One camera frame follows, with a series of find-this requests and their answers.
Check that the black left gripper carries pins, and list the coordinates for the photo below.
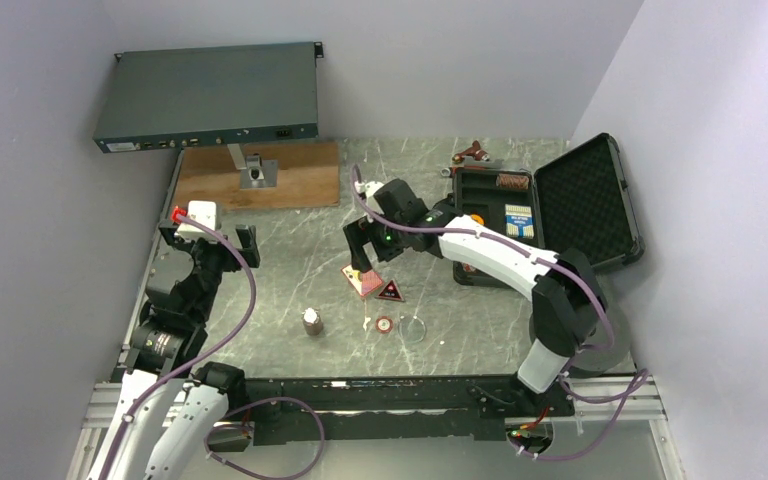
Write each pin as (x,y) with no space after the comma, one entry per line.
(234,257)

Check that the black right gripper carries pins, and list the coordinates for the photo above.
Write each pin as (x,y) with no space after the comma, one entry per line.
(362,232)

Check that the red playing card deck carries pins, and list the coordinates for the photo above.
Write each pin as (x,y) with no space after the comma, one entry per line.
(363,283)

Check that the black poker set case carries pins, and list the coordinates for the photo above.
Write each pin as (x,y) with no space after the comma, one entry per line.
(579,200)

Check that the poker chip roll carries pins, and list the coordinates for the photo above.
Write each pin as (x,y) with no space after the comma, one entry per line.
(513,181)

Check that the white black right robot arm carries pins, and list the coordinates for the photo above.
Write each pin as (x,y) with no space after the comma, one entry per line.
(444,232)

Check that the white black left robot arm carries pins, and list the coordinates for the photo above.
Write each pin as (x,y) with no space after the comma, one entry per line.
(170,395)

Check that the red black triangle button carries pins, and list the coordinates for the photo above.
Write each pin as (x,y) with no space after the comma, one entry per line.
(391,292)

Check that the brown wooden board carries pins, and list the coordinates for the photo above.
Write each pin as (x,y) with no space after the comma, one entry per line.
(307,176)

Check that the single red poker chip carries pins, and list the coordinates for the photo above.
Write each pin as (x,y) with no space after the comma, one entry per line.
(384,324)

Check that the clear round plastic disc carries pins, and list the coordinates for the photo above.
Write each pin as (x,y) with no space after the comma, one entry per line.
(411,329)

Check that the dark green rack unit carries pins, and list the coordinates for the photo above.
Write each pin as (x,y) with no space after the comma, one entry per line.
(194,97)

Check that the blue playing card deck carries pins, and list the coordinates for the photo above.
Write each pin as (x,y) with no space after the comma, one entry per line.
(519,222)

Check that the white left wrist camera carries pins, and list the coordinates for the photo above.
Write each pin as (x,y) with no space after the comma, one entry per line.
(206,213)

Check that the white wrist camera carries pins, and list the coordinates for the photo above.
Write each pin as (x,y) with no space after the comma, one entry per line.
(367,191)
(206,213)

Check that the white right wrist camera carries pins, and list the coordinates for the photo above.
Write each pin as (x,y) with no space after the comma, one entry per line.
(367,191)

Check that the silver metal stand bracket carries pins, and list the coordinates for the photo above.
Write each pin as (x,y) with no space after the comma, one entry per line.
(255,172)

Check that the black aluminium mounting rail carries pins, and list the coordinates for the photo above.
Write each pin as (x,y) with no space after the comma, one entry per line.
(480,407)

